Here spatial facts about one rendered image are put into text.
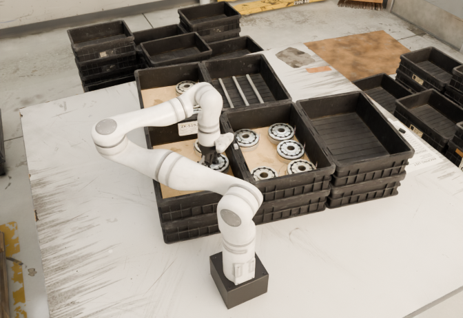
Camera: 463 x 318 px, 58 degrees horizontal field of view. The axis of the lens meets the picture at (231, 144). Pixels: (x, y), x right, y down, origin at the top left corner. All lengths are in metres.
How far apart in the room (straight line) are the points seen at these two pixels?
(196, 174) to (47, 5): 3.70
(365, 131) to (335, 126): 0.12
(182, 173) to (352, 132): 0.87
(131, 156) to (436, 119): 1.99
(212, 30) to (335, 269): 2.14
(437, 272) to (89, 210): 1.22
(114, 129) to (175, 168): 0.21
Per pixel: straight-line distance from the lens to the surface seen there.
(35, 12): 4.65
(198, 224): 1.44
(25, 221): 2.70
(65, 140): 1.99
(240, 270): 1.23
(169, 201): 1.31
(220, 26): 3.18
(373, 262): 1.51
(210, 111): 1.27
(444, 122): 2.76
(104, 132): 1.19
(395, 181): 1.64
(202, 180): 1.10
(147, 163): 1.14
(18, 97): 3.73
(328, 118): 1.81
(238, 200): 1.03
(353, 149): 1.68
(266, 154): 1.59
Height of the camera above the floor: 1.91
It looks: 41 degrees down
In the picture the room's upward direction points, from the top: straight up
